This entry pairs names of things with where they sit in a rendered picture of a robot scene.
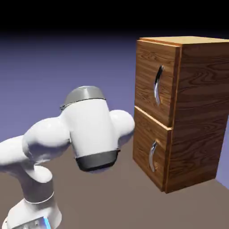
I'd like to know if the wooden cabinet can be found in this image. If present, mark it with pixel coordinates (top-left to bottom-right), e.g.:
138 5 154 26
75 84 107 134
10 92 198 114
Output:
132 36 229 194

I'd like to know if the short curved metal handle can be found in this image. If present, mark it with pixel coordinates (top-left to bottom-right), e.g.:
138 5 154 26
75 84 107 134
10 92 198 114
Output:
148 140 157 173

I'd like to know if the short wooden cabinet door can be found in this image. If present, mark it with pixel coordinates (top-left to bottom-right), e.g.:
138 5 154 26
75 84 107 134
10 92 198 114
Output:
132 106 173 193

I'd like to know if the tall wooden cabinet door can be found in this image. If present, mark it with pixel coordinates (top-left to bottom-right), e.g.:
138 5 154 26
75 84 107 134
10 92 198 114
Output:
134 40 182 127

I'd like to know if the long curved metal handle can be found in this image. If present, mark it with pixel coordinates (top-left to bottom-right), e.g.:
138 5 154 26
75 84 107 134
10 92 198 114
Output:
154 64 165 106

